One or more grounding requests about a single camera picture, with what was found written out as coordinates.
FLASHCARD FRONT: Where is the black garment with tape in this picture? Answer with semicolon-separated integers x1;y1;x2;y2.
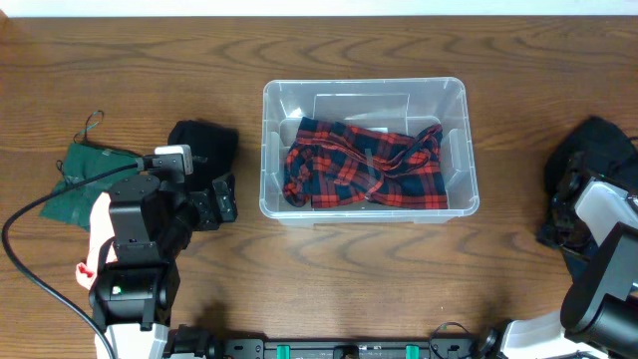
167;120;238;191

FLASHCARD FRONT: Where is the black garment small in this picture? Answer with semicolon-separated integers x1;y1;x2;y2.
543;116;637;195

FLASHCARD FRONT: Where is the red black plaid shirt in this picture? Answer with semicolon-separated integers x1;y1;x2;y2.
282;118;448;210

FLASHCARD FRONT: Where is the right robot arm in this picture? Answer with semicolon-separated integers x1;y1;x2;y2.
493;152;637;358

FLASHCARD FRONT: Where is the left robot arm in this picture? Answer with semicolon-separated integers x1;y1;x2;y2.
90;174;237;358

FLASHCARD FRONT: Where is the pink folded garment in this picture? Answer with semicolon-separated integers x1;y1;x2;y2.
75;192;115;290

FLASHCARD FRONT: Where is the clear plastic storage bin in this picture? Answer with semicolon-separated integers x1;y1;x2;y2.
259;77;479;225

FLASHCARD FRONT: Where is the dark green folded cloth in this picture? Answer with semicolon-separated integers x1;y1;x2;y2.
39;142;141;232

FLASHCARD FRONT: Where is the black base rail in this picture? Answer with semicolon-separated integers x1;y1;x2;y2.
161;322;499;359

